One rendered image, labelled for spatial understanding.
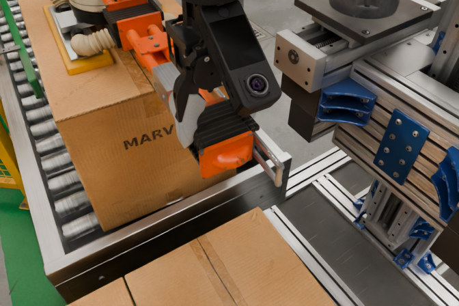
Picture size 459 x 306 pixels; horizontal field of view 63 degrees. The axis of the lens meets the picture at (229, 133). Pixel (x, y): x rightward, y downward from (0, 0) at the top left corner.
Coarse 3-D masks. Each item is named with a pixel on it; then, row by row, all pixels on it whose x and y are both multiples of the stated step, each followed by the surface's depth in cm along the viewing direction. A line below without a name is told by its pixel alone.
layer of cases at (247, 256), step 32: (224, 224) 102; (256, 224) 102; (192, 256) 95; (224, 256) 95; (256, 256) 95; (288, 256) 95; (160, 288) 89; (192, 288) 89; (224, 288) 89; (256, 288) 89; (288, 288) 89; (320, 288) 89
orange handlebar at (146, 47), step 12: (108, 0) 77; (132, 36) 67; (156, 36) 66; (144, 48) 63; (156, 48) 63; (144, 60) 62; (156, 60) 62; (168, 60) 64; (204, 96) 55; (228, 156) 46; (240, 156) 47; (228, 168) 47
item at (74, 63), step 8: (48, 8) 101; (64, 8) 94; (48, 16) 97; (56, 24) 94; (56, 32) 92; (72, 32) 86; (80, 32) 86; (88, 32) 91; (56, 40) 89; (64, 40) 88; (64, 48) 86; (64, 56) 84; (72, 56) 83; (80, 56) 83; (88, 56) 84; (96, 56) 84; (104, 56) 84; (72, 64) 82; (80, 64) 82; (88, 64) 82; (96, 64) 83; (104, 64) 84; (72, 72) 81; (80, 72) 82
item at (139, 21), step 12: (132, 0) 73; (144, 0) 74; (108, 12) 70; (120, 12) 72; (132, 12) 72; (144, 12) 72; (156, 12) 69; (120, 24) 67; (132, 24) 68; (144, 24) 69; (156, 24) 70; (120, 36) 68; (144, 36) 71; (132, 48) 71
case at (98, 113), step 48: (48, 0) 108; (48, 48) 90; (48, 96) 77; (96, 96) 77; (144, 96) 78; (96, 144) 80; (144, 144) 86; (96, 192) 89; (144, 192) 97; (192, 192) 107
